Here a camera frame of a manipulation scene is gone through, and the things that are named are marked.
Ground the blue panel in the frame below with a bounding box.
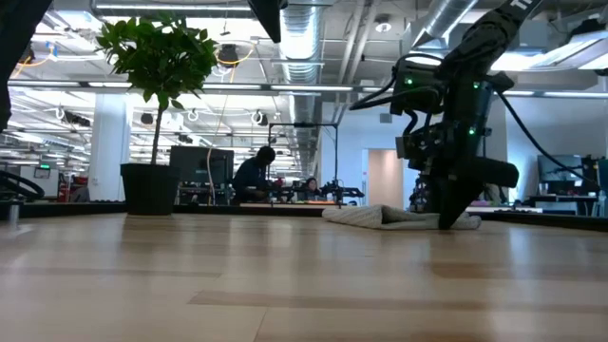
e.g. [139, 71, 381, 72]
[597, 159, 608, 218]

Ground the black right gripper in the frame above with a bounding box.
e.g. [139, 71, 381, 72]
[396, 119, 520, 231]

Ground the black curved cable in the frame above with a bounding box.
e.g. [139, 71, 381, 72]
[0, 169, 48, 201]

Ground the grey metal post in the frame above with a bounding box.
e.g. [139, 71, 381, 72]
[6, 199, 23, 230]

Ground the black metal frame stand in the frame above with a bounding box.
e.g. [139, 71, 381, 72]
[267, 122, 340, 206]

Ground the office desk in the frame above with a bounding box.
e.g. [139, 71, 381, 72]
[525, 193, 600, 218]

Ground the black desktop monitor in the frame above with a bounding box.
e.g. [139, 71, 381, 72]
[537, 154, 584, 183]

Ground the smooth silver air duct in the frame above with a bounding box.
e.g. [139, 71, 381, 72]
[411, 0, 479, 49]

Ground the person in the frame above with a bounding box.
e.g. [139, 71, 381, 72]
[231, 145, 277, 204]
[302, 176, 326, 201]

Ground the green plant in black pot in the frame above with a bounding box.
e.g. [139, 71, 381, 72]
[96, 11, 219, 217]

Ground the spiral silver air duct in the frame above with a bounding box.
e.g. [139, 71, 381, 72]
[278, 0, 325, 178]

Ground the large black screen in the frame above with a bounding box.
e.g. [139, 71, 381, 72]
[169, 144, 236, 186]

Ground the grey waffle microfiber towel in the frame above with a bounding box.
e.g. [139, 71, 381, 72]
[321, 203, 483, 233]

